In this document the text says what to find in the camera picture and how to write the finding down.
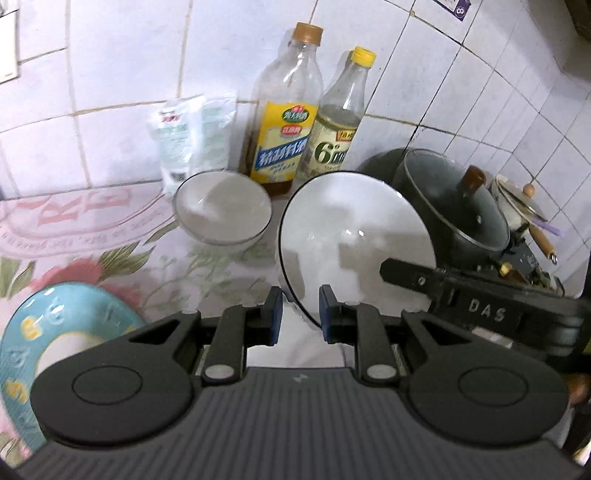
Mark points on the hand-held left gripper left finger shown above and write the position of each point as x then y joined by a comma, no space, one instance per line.
274,318

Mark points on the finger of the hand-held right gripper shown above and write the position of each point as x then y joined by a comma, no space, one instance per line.
406,274

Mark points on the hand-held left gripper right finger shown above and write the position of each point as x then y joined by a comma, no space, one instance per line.
327,318

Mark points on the large white bowl black rim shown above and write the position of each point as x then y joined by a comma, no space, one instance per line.
351,230

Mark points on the black gas stove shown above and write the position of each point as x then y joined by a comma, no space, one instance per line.
521,258

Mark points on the glass pot lid wooden knob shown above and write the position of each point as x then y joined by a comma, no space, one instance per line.
443,198

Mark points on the small cream enamel pot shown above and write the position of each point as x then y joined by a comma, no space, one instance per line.
512,217

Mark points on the black cooking pot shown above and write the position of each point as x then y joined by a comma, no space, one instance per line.
378,166

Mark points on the white ribbed bowl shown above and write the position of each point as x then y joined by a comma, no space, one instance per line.
221,207

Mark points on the floral tablecloth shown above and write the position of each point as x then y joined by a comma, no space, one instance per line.
138,258

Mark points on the vinegar bottle yellow cap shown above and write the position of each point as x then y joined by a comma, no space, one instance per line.
334,134

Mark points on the cooking wine bottle yellow label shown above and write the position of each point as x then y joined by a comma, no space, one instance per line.
281,143

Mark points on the clear seasoning packet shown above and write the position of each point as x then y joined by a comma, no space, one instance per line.
217,134

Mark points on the white seasoning packet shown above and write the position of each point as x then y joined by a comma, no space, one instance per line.
178,138

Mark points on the blue fried egg plate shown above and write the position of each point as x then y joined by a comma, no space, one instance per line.
46,314

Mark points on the purple and white wall sticker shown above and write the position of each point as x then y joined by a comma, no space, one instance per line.
455,7

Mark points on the white wall socket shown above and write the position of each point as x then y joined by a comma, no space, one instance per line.
7,46

